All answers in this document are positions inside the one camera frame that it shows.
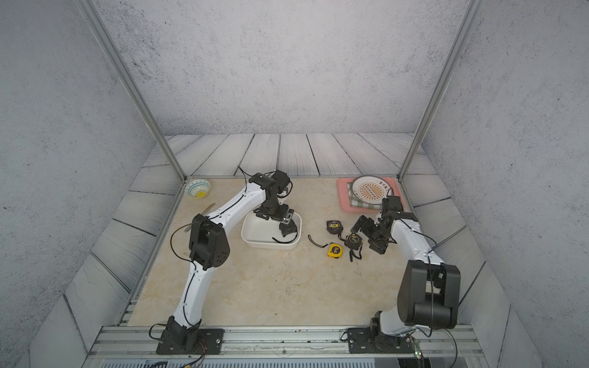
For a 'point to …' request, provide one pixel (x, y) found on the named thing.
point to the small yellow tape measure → (333, 250)
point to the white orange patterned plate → (371, 189)
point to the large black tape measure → (286, 229)
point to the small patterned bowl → (198, 188)
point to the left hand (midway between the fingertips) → (284, 221)
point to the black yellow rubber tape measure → (353, 242)
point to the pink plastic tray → (343, 196)
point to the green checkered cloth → (358, 203)
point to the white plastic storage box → (258, 232)
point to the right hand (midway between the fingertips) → (362, 234)
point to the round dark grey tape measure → (335, 227)
